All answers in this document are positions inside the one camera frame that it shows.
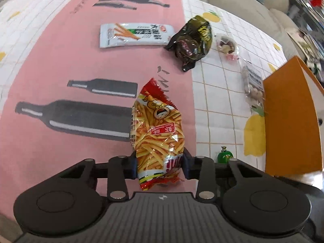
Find red fries snack bag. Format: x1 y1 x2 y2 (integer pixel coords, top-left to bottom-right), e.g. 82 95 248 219
130 78 185 191

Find clear bag white balls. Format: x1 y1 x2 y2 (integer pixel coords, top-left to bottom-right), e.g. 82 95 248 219
239 59 265 108

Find green sausage snack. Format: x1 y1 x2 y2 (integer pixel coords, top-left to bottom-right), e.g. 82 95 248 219
217 146 233 164

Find pink white patterned tablecloth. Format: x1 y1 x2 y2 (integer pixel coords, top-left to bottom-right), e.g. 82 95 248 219
1 0 296 218

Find dark green snack bag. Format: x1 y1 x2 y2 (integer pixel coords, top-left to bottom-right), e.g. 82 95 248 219
164 15 213 72

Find small clear jelly cup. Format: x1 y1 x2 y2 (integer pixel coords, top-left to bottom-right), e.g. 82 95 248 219
215 33 239 60

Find orange white storage box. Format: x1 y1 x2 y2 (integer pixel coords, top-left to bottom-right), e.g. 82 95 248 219
264 56 323 177

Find white carrot stick packet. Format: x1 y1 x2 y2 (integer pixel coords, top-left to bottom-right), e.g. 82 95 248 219
99 22 175 48

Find pile of magazines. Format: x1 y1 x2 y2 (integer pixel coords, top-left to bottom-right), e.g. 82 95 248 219
287 0 323 83

